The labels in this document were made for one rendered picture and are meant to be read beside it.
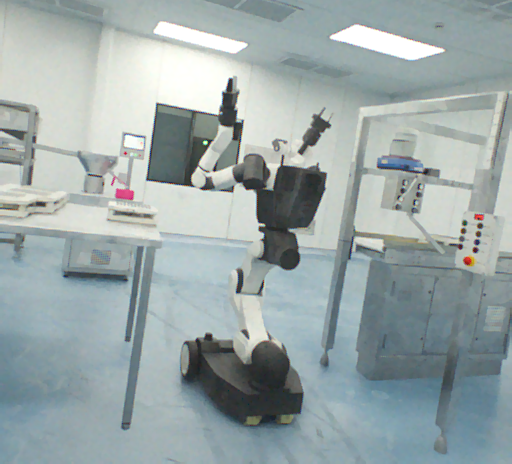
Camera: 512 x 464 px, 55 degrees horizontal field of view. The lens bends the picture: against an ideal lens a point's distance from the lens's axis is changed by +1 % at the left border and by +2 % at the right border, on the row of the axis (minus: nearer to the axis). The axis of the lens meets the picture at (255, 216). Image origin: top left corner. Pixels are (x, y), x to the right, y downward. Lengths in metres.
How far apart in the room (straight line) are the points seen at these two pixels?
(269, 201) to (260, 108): 5.65
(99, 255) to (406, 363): 2.76
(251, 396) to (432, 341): 1.55
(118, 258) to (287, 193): 2.66
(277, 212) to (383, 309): 1.12
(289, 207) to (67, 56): 5.61
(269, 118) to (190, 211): 1.96
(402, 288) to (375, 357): 0.46
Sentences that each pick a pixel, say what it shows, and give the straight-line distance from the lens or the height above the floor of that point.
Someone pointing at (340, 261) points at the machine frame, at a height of 0.69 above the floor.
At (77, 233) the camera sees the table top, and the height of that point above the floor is 0.81.
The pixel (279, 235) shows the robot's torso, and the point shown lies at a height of 0.88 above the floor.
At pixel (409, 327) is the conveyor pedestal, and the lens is 3.34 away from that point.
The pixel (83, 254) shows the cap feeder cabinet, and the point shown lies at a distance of 4.64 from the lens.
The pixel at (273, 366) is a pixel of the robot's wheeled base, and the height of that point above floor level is 0.30.
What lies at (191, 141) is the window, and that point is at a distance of 7.57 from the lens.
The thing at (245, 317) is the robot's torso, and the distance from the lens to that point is 2.62.
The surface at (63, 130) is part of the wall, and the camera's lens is 7.38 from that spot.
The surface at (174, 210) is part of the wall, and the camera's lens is 7.57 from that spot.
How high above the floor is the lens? 1.13
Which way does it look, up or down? 4 degrees down
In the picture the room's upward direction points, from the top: 9 degrees clockwise
